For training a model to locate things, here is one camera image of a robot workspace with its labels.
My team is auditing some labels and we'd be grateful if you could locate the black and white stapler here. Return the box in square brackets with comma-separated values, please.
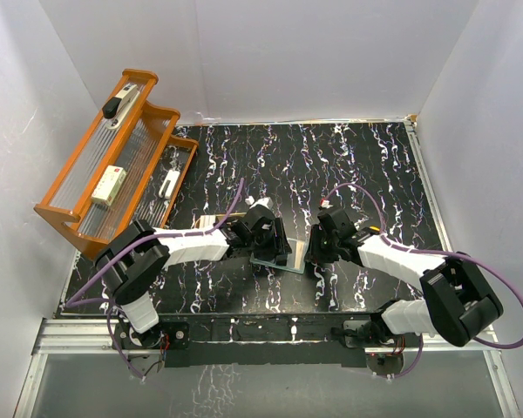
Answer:
[102, 83, 140, 131]

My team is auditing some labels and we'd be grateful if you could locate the white card stack in tray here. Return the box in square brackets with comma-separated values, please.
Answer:
[194, 215, 218, 230]

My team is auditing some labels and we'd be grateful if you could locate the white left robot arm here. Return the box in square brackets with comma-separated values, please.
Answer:
[94, 204, 292, 347]

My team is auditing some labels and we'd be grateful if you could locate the mint green card holder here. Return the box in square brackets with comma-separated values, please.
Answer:
[250, 239, 308, 275]

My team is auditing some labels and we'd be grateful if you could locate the white small cardboard box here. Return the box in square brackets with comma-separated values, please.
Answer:
[92, 165, 127, 206]

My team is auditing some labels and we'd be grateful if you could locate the orange wooden shelf rack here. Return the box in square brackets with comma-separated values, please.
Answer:
[34, 69, 199, 259]

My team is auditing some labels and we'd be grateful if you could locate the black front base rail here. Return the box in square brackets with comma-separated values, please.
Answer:
[112, 315, 419, 374]

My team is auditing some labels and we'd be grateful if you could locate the white small clip object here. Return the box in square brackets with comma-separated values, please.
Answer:
[159, 170, 180, 200]

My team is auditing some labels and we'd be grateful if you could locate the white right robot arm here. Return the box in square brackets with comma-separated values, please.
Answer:
[305, 207, 504, 347]

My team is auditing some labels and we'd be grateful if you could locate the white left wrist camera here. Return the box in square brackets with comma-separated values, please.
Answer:
[245, 196, 274, 211]

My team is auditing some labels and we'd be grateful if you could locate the tan oval wooden tray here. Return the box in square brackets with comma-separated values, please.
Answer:
[193, 212, 245, 229]

